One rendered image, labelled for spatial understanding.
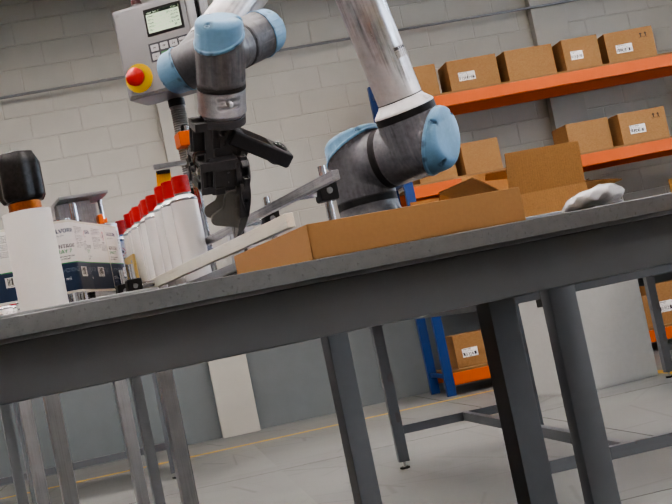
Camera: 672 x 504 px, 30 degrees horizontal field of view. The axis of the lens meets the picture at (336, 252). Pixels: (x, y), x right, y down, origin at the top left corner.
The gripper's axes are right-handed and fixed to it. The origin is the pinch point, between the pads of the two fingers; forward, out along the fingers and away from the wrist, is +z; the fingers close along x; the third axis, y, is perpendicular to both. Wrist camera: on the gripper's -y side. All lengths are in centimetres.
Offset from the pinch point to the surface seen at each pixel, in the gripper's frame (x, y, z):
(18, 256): -32.0, 31.6, 12.5
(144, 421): -247, -36, 191
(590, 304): -392, -349, 273
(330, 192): 16.3, -9.1, -11.3
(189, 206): -31.7, -0.4, 8.1
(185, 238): -29.3, 1.4, 13.4
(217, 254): 2.1, 4.8, 2.5
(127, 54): -70, 0, -11
